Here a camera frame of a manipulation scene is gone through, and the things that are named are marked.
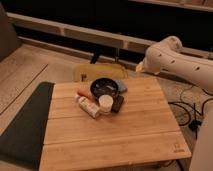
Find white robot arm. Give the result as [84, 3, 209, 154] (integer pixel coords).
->
[136, 36, 213, 171]

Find wooden shelf rail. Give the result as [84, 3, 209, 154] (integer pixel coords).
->
[6, 12, 213, 59]

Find dark green floor mat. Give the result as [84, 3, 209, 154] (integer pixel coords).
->
[0, 82, 54, 170]

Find white lotion bottle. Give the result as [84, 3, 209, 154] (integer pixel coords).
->
[75, 95, 100, 118]

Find black floor cables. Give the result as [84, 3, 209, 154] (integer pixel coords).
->
[168, 84, 213, 138]

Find orange carrot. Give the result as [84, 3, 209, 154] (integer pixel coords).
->
[77, 89, 93, 100]

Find black rectangular box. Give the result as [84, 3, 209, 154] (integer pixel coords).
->
[111, 96, 124, 113]

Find black bowl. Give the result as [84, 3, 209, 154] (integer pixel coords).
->
[90, 78, 119, 99]

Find white paper cup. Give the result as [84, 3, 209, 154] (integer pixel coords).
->
[99, 95, 113, 113]

